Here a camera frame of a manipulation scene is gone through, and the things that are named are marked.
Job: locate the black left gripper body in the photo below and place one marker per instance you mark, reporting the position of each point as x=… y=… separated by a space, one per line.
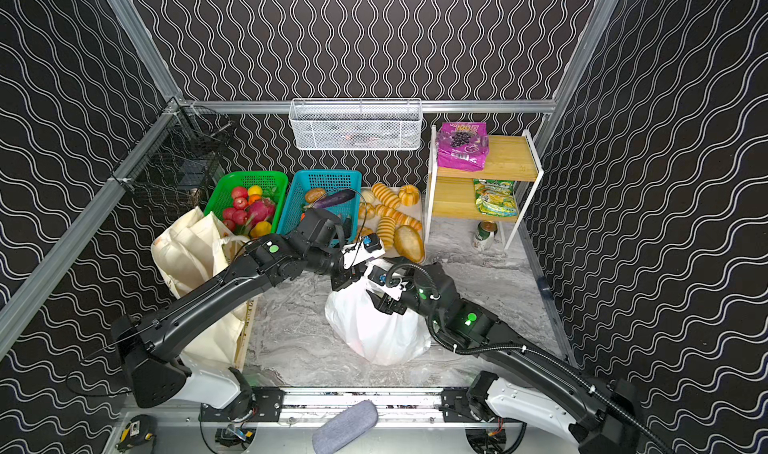
x=346 y=272

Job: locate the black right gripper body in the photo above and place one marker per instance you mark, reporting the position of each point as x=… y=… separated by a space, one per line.
x=387 y=301

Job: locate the white plastic bag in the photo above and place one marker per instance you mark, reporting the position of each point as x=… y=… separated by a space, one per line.
x=356 y=315

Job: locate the cream canvas tote bag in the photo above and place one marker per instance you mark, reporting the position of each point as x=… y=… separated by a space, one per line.
x=190 y=252

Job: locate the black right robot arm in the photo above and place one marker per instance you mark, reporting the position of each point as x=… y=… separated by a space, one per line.
x=534 y=386

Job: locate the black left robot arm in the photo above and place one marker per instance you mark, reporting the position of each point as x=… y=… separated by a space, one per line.
x=151 y=349

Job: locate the striped bread roll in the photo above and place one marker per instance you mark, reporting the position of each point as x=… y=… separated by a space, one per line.
x=385 y=231

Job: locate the oval golden bread loaf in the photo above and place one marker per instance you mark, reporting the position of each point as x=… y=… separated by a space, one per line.
x=409 y=244

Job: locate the purple eggplant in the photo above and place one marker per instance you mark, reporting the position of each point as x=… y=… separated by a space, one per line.
x=335 y=199

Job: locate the long striped bread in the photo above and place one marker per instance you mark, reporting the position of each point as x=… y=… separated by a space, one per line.
x=400 y=218

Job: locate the beige bread tray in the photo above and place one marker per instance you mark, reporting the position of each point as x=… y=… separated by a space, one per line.
x=382 y=194

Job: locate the brown potato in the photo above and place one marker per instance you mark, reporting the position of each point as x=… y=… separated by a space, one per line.
x=314 y=194

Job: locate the teal plastic basket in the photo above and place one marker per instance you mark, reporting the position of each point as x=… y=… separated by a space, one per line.
x=332 y=181

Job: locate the pink dragon fruit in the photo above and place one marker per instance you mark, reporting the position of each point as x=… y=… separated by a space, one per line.
x=261 y=210

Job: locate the pumpkin shaped bread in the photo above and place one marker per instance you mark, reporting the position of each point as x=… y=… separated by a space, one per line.
x=409 y=195

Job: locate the green white can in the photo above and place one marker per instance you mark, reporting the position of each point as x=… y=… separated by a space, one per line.
x=485 y=234

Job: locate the green plastic basket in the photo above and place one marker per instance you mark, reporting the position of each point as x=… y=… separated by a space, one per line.
x=235 y=192

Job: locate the grey cloth pad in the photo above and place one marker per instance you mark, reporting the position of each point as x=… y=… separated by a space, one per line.
x=345 y=427

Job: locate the green yellow snack bag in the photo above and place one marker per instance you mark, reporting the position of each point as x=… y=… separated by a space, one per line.
x=495 y=197

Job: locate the white wooden two-tier shelf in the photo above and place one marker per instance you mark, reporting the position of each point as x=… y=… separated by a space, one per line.
x=450 y=193

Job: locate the left purple snack bag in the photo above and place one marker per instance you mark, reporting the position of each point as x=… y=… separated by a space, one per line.
x=462 y=146

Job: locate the yellow black tape measure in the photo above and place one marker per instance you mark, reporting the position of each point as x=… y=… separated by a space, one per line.
x=139 y=435

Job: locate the white wire wall basket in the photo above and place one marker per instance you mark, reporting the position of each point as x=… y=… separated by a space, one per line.
x=356 y=124

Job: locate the black wire wall basket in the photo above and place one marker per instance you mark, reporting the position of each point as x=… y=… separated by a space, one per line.
x=180 y=169

